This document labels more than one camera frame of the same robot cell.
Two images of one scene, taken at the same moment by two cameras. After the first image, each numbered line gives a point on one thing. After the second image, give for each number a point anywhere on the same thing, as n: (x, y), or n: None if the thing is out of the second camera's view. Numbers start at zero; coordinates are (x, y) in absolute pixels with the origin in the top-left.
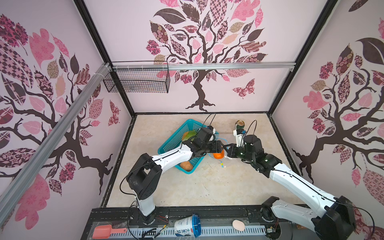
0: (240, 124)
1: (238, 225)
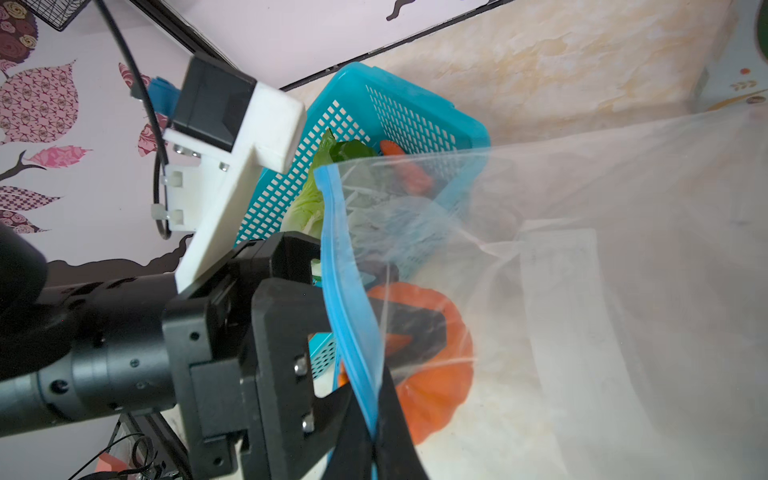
0: (737, 68)
1: None
